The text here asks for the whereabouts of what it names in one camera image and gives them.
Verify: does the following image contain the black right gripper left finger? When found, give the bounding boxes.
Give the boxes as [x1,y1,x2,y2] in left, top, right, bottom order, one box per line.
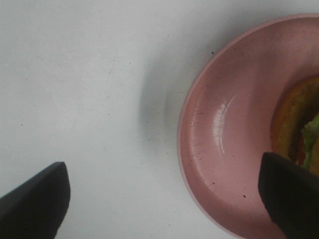
[0,162,71,239]

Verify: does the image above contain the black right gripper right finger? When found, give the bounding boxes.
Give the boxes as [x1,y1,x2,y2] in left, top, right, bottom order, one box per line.
[258,152,319,239]

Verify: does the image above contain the burger with lettuce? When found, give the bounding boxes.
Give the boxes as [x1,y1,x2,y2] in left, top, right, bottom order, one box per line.
[270,77,319,165]

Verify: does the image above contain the pink round plate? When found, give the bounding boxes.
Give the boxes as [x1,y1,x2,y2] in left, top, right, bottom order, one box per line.
[177,13,319,239]

